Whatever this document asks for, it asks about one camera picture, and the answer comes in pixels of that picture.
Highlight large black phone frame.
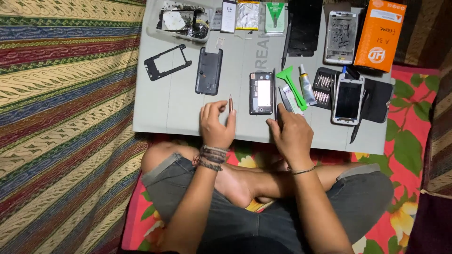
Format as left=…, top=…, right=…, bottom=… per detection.
left=287, top=0, right=324, bottom=57

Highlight black tweezers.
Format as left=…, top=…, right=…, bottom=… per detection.
left=349, top=92, right=370, bottom=145

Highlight black phone back cover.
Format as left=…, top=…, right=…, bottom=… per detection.
left=195, top=47, right=224, bottom=96

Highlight open black phone body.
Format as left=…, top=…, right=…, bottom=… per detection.
left=249, top=72, right=274, bottom=115

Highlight person's right hand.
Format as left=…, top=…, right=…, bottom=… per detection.
left=266, top=112, right=315, bottom=171

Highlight thin wrist bangle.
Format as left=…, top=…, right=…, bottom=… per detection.
left=287, top=164, right=316, bottom=176

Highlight grey work mat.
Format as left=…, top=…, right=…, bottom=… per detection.
left=132, top=0, right=392, bottom=155

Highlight striped patterned cloth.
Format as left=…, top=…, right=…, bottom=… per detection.
left=0, top=0, right=152, bottom=254

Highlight white small box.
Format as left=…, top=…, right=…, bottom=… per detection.
left=220, top=0, right=237, bottom=34

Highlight silver glue tube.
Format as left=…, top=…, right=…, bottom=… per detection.
left=299, top=64, right=318, bottom=107

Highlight white green label strip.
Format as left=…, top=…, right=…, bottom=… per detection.
left=282, top=83, right=305, bottom=116

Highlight black phone screen panel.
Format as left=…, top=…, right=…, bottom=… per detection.
left=272, top=68, right=279, bottom=124

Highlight white smartphone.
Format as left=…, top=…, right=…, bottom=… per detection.
left=331, top=73, right=365, bottom=126

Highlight green tool blister pack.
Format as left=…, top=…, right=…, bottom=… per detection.
left=264, top=2, right=286, bottom=37

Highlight black phone middle frame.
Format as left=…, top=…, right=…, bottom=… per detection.
left=144, top=44, right=193, bottom=82

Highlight clear plastic parts tray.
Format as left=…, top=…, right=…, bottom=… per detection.
left=147, top=0, right=215, bottom=44

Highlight green plastic pry tool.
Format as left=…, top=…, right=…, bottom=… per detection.
left=276, top=66, right=308, bottom=111

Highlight black spudger tool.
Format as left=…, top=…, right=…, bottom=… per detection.
left=281, top=22, right=292, bottom=71

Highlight silver foil packet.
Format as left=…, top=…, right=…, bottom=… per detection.
left=235, top=0, right=261, bottom=31

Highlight person's left hand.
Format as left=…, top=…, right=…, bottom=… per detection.
left=199, top=100, right=237, bottom=149

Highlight silver phone frame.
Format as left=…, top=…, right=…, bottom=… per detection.
left=324, top=10, right=359, bottom=65

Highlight person's grey shorts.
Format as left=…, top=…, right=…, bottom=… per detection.
left=141, top=152, right=395, bottom=254

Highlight red floral bedsheet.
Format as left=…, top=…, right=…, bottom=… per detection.
left=121, top=64, right=441, bottom=254

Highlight black leather pouch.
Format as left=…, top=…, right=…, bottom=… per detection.
left=360, top=77, right=393, bottom=124

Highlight black screwdriver bit case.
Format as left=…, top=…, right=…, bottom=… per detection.
left=312, top=67, right=340, bottom=110

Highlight orange cardboard box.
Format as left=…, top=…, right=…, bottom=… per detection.
left=353, top=0, right=407, bottom=73

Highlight person's legs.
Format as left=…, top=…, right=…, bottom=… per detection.
left=141, top=141, right=368, bottom=209

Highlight braided wrist bracelets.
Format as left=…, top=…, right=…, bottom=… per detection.
left=198, top=145, right=229, bottom=172

